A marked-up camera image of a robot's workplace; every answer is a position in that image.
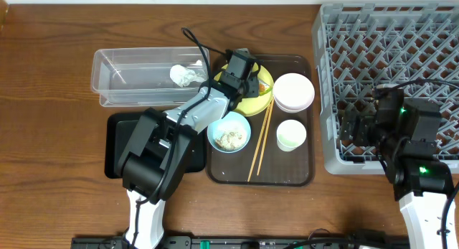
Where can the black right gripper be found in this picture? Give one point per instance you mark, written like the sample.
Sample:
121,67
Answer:
366,122

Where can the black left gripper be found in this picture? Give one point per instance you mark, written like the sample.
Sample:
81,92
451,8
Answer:
249,85

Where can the yellow plate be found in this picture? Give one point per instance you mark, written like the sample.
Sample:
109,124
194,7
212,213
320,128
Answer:
252,106

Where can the wooden chopstick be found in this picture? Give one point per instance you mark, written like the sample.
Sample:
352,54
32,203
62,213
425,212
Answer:
265,136
265,119

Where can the pink bowl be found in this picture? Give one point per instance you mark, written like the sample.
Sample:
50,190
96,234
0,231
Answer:
293,92

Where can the light blue bowl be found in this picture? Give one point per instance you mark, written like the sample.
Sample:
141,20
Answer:
231,122

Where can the white tissue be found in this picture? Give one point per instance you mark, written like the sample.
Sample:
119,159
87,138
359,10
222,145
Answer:
184,76

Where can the rice food waste pile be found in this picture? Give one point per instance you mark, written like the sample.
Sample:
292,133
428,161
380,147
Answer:
231,140

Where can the white cup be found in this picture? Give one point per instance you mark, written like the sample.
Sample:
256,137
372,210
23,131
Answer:
290,134

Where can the green yellow snack wrapper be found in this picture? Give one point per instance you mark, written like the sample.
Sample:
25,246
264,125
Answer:
264,88

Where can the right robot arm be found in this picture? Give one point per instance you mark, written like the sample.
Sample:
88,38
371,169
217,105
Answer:
403,132

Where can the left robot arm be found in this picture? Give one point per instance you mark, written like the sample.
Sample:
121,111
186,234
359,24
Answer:
153,161

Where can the grey dishwasher rack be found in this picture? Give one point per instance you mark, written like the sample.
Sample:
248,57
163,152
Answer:
359,46

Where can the black waste tray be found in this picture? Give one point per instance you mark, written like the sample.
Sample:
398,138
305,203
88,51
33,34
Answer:
120,126

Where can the dark brown serving tray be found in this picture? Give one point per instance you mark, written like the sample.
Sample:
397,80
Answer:
277,168

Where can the clear plastic bin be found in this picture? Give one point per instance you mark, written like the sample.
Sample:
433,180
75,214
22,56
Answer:
139,77

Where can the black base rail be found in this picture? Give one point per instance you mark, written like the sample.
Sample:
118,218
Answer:
320,238

